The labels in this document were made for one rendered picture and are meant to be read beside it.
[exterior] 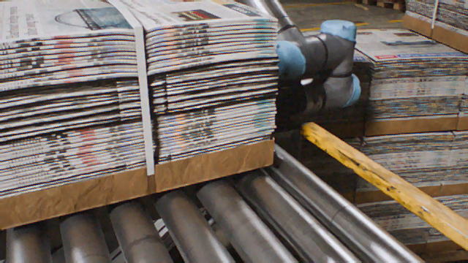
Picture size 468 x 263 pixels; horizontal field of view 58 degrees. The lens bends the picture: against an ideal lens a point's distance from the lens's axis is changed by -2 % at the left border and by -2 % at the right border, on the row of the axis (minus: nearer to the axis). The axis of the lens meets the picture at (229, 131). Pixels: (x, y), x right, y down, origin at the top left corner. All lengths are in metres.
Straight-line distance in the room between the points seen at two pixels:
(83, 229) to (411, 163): 1.03
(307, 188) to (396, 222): 0.89
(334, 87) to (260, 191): 0.40
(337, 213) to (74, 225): 0.34
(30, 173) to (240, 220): 0.26
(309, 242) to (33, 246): 0.32
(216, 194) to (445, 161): 0.96
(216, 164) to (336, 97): 0.42
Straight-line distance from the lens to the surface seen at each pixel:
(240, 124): 0.60
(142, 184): 0.57
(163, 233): 1.45
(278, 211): 0.57
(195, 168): 0.59
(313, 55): 0.84
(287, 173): 0.66
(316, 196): 0.61
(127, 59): 0.51
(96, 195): 0.57
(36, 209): 0.57
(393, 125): 1.28
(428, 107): 1.31
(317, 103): 0.91
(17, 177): 0.55
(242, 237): 0.53
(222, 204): 0.58
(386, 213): 1.44
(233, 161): 0.61
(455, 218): 0.58
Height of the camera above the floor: 1.13
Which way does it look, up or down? 25 degrees down
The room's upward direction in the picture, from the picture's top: straight up
